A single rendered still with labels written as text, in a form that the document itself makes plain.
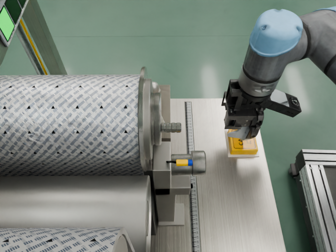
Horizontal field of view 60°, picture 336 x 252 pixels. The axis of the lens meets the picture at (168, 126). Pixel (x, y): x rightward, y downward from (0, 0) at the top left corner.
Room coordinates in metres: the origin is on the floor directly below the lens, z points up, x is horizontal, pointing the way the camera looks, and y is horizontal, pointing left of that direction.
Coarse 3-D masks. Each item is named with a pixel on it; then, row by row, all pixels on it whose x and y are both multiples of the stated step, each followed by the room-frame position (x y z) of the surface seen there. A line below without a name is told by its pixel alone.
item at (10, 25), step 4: (4, 8) 0.56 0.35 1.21; (4, 12) 0.55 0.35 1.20; (0, 16) 0.53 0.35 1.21; (4, 16) 0.54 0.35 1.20; (8, 16) 0.56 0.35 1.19; (0, 20) 0.52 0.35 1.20; (4, 20) 0.54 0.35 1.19; (8, 20) 0.55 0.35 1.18; (0, 24) 0.52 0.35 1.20; (4, 24) 0.53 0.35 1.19; (8, 24) 0.54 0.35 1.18; (12, 24) 0.56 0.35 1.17; (4, 28) 0.52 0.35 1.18; (8, 28) 0.54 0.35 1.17; (12, 28) 0.55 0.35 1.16; (4, 32) 0.51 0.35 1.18; (8, 32) 0.53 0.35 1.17; (8, 36) 0.52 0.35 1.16
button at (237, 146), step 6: (228, 138) 0.41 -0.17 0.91; (234, 138) 0.40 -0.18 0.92; (252, 138) 0.40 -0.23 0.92; (234, 144) 0.38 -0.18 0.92; (240, 144) 0.38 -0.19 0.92; (246, 144) 0.38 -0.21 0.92; (252, 144) 0.38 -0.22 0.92; (234, 150) 0.36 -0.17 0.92; (240, 150) 0.36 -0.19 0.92; (246, 150) 0.36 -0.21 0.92; (252, 150) 0.36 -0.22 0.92
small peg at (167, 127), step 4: (160, 124) 0.22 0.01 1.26; (164, 124) 0.22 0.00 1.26; (168, 124) 0.22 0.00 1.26; (172, 124) 0.22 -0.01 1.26; (176, 124) 0.22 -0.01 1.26; (180, 124) 0.22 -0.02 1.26; (160, 128) 0.21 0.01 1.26; (164, 128) 0.21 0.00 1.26; (168, 128) 0.21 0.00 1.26; (172, 128) 0.21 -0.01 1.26; (176, 128) 0.21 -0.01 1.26; (180, 128) 0.21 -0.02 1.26; (168, 132) 0.21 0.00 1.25; (172, 132) 0.21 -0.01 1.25
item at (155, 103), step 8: (152, 96) 0.25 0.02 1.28; (160, 96) 0.26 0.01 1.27; (152, 104) 0.24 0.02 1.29; (160, 104) 0.25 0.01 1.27; (152, 112) 0.22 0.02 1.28; (160, 112) 0.24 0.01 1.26; (152, 120) 0.21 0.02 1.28; (160, 120) 0.23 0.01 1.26; (152, 128) 0.21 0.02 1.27; (152, 136) 0.20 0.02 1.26; (160, 136) 0.20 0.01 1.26; (152, 144) 0.20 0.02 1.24
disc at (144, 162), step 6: (144, 66) 0.29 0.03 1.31; (144, 72) 0.27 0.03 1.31; (144, 78) 0.26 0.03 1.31; (144, 84) 0.25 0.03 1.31; (138, 96) 0.22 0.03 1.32; (138, 102) 0.21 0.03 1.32; (138, 108) 0.21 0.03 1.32; (138, 114) 0.20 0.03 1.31; (138, 120) 0.19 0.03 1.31; (138, 126) 0.19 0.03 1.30; (144, 150) 0.18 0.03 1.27; (144, 156) 0.17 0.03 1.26; (144, 162) 0.16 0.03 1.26; (144, 168) 0.16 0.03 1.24
